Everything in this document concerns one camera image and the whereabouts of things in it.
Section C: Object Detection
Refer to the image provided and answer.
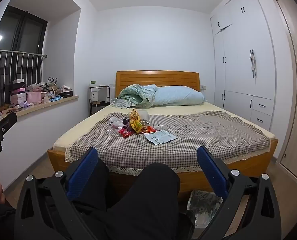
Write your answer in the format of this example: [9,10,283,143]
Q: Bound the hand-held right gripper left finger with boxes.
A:
[14,147,99,240]

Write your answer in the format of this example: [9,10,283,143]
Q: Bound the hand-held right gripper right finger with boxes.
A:
[197,145,282,240]

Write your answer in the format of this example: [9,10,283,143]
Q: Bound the plastic-lined waste bin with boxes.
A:
[187,189,225,229]

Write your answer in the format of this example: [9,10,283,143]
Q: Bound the white printed paper sheet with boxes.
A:
[143,129,178,145]

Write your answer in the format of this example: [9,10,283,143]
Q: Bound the yellow snack bag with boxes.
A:
[129,109,142,133]

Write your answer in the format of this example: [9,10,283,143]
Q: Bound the cluttered wooden shelf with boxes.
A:
[0,76,74,112]

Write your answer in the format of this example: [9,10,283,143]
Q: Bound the brown checkered cloth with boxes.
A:
[65,110,271,174]

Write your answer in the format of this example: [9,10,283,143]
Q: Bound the red snack packet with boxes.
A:
[118,127,133,139]

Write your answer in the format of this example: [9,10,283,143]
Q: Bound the wooden window sill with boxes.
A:
[0,95,78,119]

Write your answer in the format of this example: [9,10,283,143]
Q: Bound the person's black trousers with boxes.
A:
[38,156,196,240]

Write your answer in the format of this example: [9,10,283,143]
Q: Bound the dark purple box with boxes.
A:
[122,117,132,132]

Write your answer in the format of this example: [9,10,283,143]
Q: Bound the metal window railing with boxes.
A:
[0,50,48,110]

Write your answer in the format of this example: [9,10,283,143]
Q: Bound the black bedside rack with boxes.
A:
[89,85,117,117]

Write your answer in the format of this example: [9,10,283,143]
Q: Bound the light blue pillow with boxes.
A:
[154,85,207,107]

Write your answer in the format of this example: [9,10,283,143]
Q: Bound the dark window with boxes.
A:
[0,5,48,105]

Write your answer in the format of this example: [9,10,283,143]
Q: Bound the green floral quilt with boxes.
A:
[110,84,159,109]

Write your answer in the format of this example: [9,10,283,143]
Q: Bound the white door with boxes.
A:
[272,0,297,183]

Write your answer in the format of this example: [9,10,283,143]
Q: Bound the hanging grey cloth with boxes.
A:
[249,50,258,77]

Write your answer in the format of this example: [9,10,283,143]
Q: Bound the white wardrobe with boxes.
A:
[210,0,276,132]

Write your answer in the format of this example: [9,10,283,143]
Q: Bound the wooden bed frame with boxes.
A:
[47,70,279,195]

